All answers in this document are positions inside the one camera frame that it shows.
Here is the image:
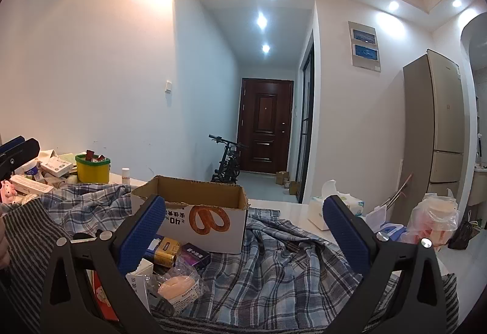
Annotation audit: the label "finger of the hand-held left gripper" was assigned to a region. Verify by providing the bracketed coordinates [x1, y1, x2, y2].
[0, 135, 26, 156]
[0, 138, 41, 181]

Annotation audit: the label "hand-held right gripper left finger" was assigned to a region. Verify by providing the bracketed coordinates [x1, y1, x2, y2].
[40, 194, 168, 334]

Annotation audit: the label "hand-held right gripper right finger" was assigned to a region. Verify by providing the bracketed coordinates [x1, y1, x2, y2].
[323, 194, 459, 334]

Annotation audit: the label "white barcode box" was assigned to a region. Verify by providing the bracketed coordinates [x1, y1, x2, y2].
[125, 259, 155, 320]

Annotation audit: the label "purple cigarette pack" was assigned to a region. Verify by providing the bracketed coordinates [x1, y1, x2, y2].
[178, 242, 211, 271]

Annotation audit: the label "bagged bread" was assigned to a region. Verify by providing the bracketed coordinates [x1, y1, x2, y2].
[146, 265, 206, 316]

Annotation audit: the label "pretzel print cardboard box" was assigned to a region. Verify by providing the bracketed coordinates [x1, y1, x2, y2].
[130, 175, 251, 255]

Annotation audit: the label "person's left hand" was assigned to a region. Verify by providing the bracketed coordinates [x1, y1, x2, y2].
[0, 218, 11, 271]

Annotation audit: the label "white jar blue label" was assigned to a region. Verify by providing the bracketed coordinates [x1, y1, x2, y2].
[17, 160, 41, 177]

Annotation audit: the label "white tissue pack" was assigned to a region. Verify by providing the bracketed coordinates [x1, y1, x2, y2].
[307, 179, 364, 231]

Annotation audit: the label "long white medicine box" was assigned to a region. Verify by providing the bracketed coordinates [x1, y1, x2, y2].
[10, 174, 54, 196]

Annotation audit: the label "yellow black battery pack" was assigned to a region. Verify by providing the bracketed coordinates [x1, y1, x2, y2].
[146, 237, 183, 268]

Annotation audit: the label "white medicine box green logo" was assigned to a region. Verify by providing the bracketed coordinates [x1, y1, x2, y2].
[40, 156, 74, 177]

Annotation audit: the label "pink plush toy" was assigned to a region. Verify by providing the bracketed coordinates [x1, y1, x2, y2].
[0, 181, 18, 206]

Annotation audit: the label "blue plastic box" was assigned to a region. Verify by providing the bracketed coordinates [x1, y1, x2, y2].
[380, 221, 406, 240]

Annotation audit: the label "broom sticks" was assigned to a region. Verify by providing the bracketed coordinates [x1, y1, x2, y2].
[382, 173, 414, 213]

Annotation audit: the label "yellow container green rim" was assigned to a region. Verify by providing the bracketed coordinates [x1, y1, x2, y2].
[75, 153, 111, 184]

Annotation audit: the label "red cartoon box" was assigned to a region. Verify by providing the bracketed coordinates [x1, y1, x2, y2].
[85, 269, 120, 322]

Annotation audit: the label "grey striped towel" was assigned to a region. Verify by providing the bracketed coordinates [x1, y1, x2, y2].
[0, 199, 459, 334]

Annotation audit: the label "blue plaid cloth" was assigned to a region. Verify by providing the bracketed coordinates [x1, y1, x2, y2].
[40, 182, 419, 334]

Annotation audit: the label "clear bag red white packaging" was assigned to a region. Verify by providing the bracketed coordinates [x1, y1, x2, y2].
[408, 189, 459, 248]

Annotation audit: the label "black bicycle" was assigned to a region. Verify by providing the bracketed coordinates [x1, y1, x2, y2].
[208, 134, 249, 184]

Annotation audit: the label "black plastic bag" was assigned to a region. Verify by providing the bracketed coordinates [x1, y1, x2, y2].
[448, 219, 475, 251]

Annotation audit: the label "black framed glass door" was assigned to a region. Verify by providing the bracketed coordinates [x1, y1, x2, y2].
[296, 30, 317, 204]

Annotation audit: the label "brown entrance door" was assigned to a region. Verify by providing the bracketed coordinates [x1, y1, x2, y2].
[236, 77, 295, 175]

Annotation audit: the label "beige refrigerator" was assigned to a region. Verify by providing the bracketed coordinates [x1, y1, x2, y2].
[403, 49, 466, 202]

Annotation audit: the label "grey wall electrical panel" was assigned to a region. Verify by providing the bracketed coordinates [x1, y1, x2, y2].
[348, 21, 383, 72]

